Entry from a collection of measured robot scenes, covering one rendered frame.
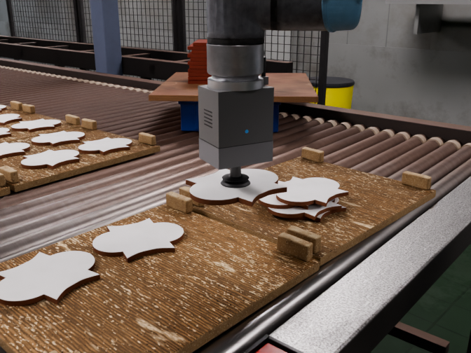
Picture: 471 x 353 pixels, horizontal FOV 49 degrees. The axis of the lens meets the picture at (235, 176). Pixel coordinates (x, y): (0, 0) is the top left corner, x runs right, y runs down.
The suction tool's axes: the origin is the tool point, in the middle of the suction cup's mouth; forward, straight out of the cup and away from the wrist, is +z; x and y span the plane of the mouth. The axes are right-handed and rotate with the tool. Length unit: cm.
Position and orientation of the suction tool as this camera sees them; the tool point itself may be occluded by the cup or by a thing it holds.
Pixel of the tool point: (235, 190)
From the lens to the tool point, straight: 74.2
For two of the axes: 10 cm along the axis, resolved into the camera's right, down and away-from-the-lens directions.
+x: 4.7, 2.9, -8.3
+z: 0.0, 9.4, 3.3
